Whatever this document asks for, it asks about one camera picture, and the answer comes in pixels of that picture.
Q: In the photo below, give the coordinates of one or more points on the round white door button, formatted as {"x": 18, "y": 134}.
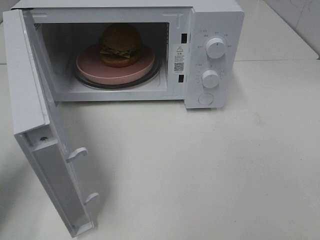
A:
{"x": 206, "y": 99}

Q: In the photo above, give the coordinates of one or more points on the burger with lettuce and cheese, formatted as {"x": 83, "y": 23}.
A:
{"x": 120, "y": 45}

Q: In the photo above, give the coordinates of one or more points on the pink round plate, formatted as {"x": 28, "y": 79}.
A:
{"x": 114, "y": 69}

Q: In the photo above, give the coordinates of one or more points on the white microwave door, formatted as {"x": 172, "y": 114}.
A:
{"x": 37, "y": 124}

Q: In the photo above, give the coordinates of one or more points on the glass microwave turntable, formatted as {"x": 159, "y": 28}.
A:
{"x": 146, "y": 83}

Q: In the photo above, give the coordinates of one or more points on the lower white microwave knob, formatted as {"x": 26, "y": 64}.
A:
{"x": 210, "y": 79}

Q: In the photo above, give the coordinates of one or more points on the white microwave knob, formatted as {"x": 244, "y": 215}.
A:
{"x": 215, "y": 47}
{"x": 210, "y": 79}

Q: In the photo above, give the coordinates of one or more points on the white microwave oven body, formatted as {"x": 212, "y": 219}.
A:
{"x": 176, "y": 30}

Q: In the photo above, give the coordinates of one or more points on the upper white microwave knob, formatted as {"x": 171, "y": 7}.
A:
{"x": 215, "y": 47}

